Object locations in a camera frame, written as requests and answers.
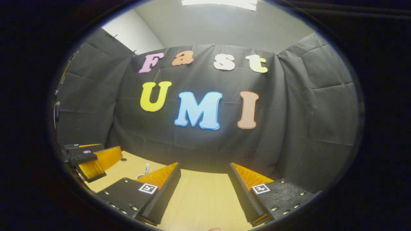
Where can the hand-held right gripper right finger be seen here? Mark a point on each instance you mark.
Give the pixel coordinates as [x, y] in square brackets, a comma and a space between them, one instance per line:
[244, 195]

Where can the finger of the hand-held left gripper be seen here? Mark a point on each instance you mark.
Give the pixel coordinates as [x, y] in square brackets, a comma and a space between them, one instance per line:
[80, 148]
[104, 158]

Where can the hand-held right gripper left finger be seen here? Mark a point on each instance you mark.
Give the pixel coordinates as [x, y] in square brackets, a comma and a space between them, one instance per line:
[163, 195]

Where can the pale green toothbrush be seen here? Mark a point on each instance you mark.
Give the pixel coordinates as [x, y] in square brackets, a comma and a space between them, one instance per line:
[147, 168]

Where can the wooden desktop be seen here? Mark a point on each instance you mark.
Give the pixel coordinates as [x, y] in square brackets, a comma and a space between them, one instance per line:
[202, 199]

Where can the black backdrop cloth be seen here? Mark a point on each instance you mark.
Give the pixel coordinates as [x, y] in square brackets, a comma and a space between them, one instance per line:
[192, 147]

